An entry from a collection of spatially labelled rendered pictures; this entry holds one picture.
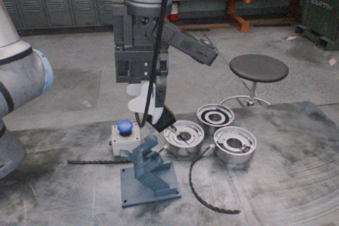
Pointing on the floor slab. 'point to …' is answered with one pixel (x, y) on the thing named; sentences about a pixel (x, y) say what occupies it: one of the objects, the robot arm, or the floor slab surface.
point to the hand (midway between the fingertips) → (156, 112)
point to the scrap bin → (320, 11)
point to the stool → (257, 73)
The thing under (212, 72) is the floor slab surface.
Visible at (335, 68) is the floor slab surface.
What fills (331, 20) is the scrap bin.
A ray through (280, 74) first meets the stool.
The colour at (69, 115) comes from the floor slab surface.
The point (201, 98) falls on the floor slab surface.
